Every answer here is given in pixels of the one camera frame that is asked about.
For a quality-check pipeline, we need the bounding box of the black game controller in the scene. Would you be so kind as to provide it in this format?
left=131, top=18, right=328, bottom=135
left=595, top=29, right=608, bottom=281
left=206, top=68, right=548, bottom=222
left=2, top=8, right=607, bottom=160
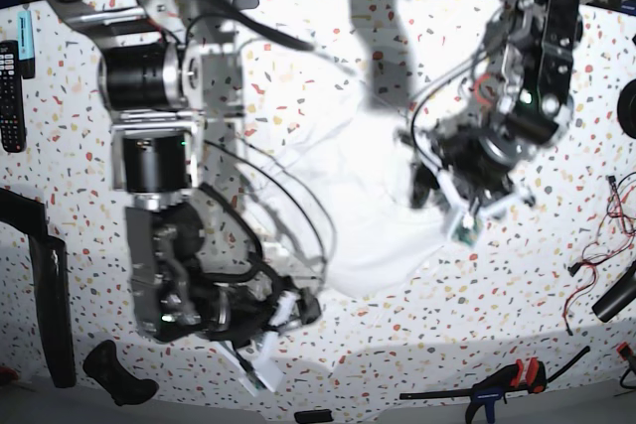
left=82, top=340, right=159, bottom=406

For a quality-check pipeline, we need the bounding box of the black round object right edge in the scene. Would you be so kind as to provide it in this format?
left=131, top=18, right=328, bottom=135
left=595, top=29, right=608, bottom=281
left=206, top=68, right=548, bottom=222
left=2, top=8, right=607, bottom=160
left=617, top=79, right=636, bottom=139

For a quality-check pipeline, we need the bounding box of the small black rectangular device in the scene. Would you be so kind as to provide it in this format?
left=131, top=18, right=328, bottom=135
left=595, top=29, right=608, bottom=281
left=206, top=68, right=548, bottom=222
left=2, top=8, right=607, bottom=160
left=294, top=409, right=334, bottom=424

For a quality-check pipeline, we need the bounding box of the terrazzo pattern table cloth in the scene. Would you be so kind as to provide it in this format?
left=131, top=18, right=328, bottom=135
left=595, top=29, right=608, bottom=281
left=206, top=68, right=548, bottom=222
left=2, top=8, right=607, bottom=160
left=1, top=0, right=635, bottom=422

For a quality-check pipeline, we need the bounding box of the wrist camera board image left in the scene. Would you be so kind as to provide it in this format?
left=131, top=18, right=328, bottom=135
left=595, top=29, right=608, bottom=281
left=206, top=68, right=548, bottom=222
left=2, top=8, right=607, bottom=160
left=240, top=372, right=266, bottom=396

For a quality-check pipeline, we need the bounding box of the white T-shirt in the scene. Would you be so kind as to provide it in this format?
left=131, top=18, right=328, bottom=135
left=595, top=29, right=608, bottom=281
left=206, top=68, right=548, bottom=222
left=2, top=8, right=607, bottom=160
left=241, top=80, right=447, bottom=298

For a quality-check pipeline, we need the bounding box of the wrist camera board image right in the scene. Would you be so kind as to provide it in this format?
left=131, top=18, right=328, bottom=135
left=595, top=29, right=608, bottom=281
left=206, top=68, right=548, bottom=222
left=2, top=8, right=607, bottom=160
left=451, top=217, right=484, bottom=247

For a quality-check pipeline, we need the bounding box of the teal marker pen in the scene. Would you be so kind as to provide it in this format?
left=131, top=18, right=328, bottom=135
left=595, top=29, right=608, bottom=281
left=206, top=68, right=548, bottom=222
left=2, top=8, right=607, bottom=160
left=17, top=10, right=36, bottom=79

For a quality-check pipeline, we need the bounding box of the black TV remote control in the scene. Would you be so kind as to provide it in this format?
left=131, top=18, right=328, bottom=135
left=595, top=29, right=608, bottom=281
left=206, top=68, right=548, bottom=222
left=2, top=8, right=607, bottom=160
left=0, top=40, right=26, bottom=153

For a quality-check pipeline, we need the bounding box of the black cylinder flashlight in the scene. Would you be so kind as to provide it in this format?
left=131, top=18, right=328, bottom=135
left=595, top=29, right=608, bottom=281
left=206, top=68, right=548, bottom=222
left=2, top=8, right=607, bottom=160
left=592, top=263, right=635, bottom=323

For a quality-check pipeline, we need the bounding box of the black orange bar clamp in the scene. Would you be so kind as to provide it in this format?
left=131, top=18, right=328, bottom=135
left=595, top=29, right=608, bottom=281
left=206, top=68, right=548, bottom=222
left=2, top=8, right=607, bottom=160
left=398, top=346, right=590, bottom=424

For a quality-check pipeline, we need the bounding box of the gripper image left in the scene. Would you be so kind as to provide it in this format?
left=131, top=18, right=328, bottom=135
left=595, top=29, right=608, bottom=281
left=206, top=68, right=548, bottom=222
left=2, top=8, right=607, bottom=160
left=198, top=275, right=321, bottom=392

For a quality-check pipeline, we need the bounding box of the red black wire bundle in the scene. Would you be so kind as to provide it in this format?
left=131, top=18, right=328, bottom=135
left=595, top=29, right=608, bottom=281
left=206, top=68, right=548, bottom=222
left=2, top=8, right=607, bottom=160
left=560, top=174, right=636, bottom=337

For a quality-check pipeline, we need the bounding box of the black chair armrest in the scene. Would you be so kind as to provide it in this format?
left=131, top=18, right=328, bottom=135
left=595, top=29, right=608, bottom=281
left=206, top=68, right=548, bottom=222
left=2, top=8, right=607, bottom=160
left=1, top=189, right=77, bottom=388

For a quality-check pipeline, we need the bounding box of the robot arm image left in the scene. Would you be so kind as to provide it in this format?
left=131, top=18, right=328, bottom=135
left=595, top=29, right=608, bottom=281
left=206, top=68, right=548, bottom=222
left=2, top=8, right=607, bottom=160
left=46, top=0, right=320, bottom=394

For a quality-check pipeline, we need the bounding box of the wrist camera board image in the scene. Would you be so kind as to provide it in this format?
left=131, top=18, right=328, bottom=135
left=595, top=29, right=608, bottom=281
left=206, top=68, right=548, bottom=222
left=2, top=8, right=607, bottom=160
left=240, top=372, right=266, bottom=396
left=451, top=217, right=484, bottom=247

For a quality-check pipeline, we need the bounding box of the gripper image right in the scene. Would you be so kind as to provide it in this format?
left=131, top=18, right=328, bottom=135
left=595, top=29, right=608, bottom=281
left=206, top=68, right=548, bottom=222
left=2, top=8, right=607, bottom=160
left=409, top=123, right=536, bottom=233

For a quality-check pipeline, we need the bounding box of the small orange clip right edge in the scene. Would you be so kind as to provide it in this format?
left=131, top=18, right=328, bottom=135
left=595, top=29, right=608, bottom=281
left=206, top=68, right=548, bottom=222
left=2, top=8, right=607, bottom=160
left=617, top=343, right=633, bottom=360

